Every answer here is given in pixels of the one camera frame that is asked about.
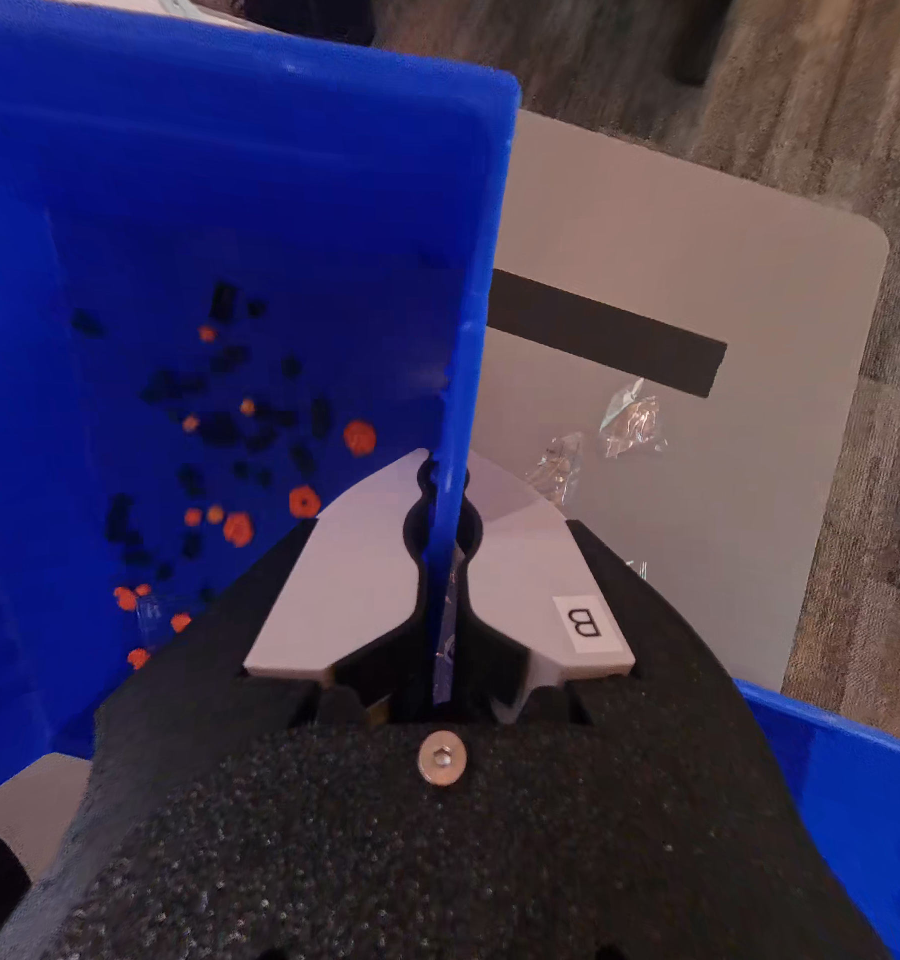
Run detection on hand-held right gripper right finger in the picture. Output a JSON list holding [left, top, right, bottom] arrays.
[[460, 449, 637, 726]]

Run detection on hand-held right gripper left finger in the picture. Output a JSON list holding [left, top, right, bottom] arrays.
[[243, 447, 433, 686]]

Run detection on blue plastic bin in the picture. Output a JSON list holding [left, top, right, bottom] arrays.
[[0, 0, 524, 801], [733, 678, 900, 960]]

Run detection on clear plastic bag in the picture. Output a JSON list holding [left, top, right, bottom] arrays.
[[524, 432, 588, 505], [598, 377, 669, 460]]

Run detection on pile of small bricks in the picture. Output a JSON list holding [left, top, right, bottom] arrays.
[[70, 280, 381, 673]]

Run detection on black tape strip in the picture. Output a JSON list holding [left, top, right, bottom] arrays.
[[486, 267, 729, 399]]

